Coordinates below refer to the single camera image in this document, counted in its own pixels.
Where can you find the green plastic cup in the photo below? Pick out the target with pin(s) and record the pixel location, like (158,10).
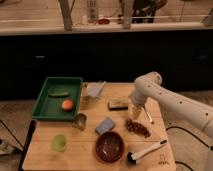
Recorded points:
(58,143)

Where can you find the clear plastic container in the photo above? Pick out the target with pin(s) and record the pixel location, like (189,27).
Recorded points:
(94,89)

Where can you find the orange peach fruit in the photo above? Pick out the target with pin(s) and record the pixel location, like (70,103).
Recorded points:
(67,105)

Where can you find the black left table edge bar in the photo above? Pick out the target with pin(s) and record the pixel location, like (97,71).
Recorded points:
(30,132)

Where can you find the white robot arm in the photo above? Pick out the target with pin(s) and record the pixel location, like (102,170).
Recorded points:
(195,112)

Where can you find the green cucumber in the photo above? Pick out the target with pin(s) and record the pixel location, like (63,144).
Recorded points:
(61,94)

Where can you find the small metal cup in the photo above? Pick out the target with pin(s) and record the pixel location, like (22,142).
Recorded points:
(80,121)

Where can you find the blue grey sponge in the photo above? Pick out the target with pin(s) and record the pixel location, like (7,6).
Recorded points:
(106,125)

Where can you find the wooden table board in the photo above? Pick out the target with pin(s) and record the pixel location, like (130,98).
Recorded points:
(79,154)

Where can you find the dark red bowl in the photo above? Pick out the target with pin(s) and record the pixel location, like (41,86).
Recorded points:
(109,147)

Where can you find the red small object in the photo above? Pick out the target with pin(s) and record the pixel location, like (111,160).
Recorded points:
(103,21)

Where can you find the green plastic tray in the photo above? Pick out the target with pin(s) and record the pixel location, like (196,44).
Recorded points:
(49,108)

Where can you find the white bottle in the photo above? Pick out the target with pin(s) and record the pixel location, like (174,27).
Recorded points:
(92,11)

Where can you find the white black brush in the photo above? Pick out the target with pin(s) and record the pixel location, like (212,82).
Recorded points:
(133,157)

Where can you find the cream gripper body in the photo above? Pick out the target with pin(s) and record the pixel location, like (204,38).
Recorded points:
(136,111)

